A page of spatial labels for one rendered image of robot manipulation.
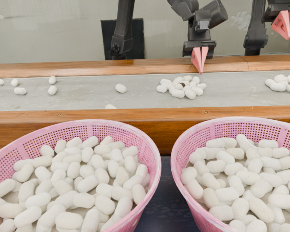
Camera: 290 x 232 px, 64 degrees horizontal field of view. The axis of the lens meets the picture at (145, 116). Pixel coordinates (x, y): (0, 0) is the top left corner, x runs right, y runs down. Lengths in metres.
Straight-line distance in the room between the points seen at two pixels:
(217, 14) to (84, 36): 2.04
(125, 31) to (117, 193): 0.75
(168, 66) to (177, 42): 1.91
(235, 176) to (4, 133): 0.45
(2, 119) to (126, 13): 0.61
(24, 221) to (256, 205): 0.29
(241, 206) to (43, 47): 2.67
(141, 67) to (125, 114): 0.35
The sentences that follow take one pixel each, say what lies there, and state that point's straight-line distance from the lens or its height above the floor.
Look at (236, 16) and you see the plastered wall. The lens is 2.84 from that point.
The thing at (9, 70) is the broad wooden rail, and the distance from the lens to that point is 0.96.
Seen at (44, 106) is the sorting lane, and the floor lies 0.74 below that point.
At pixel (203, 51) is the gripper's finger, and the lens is 0.76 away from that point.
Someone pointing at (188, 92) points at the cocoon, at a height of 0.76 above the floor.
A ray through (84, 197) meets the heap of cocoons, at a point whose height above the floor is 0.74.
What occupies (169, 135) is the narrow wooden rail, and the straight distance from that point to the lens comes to 0.47.
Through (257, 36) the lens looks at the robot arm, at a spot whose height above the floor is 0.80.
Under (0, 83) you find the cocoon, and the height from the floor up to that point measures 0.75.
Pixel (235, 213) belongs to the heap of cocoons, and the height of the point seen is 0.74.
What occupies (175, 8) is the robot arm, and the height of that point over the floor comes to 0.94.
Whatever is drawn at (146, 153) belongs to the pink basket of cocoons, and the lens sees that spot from 0.39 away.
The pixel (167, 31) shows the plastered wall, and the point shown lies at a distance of 2.67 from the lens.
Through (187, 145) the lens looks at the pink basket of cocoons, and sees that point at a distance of 0.41.
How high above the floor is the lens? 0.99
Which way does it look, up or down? 28 degrees down
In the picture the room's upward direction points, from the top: 3 degrees counter-clockwise
